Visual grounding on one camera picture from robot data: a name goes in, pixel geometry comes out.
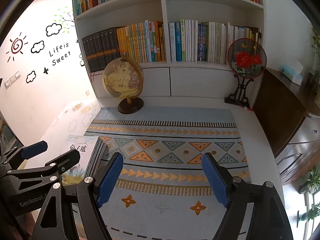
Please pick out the white bookshelf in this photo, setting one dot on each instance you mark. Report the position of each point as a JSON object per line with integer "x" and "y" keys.
{"x": 181, "y": 45}

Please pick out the white rabbit hill book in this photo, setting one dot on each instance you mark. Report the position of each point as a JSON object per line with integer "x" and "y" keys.
{"x": 91, "y": 149}

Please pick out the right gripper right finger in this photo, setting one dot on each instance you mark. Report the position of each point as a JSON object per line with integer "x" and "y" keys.
{"x": 268, "y": 220}

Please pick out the blue patterned rug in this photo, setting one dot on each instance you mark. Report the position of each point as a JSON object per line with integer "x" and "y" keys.
{"x": 162, "y": 192}

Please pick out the dark wooden cabinet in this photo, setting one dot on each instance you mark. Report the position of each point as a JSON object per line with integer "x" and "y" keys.
{"x": 289, "y": 118}

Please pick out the round red flower fan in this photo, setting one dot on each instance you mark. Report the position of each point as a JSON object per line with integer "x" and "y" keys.
{"x": 247, "y": 59}

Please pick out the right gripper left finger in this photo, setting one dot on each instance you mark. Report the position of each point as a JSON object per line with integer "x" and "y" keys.
{"x": 56, "y": 219}

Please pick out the potted green plant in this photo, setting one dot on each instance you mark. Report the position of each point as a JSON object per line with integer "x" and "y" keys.
{"x": 312, "y": 82}

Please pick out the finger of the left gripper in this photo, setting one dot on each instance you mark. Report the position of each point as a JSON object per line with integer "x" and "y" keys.
{"x": 62, "y": 163}
{"x": 34, "y": 150}

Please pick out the vintage yellow globe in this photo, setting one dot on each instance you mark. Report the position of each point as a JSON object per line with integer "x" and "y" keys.
{"x": 123, "y": 78}

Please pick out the black book set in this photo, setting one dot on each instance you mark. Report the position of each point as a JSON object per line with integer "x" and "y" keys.
{"x": 101, "y": 48}

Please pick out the tissue box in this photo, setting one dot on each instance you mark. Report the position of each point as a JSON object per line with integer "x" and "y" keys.
{"x": 292, "y": 70}

